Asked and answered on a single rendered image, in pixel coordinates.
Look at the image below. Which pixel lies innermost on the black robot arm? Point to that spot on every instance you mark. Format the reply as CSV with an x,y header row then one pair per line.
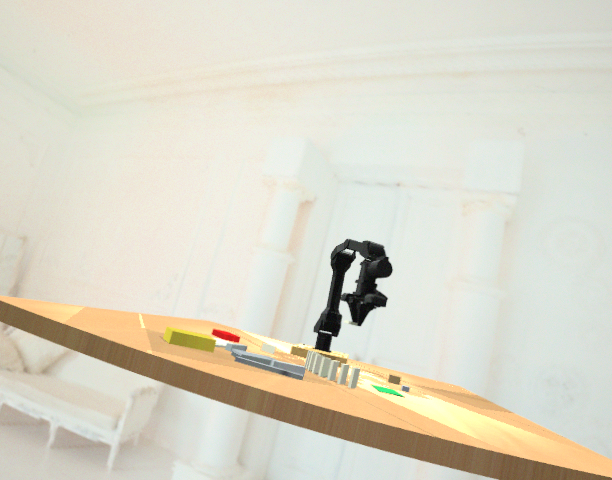
x,y
378,267

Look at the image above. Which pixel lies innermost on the red rectangular block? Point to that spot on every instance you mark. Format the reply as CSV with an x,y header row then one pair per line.
x,y
226,335

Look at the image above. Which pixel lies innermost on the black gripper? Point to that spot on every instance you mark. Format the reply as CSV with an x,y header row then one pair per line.
x,y
363,294

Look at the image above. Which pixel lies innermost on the green rectangular block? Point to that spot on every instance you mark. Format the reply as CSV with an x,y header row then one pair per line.
x,y
386,390

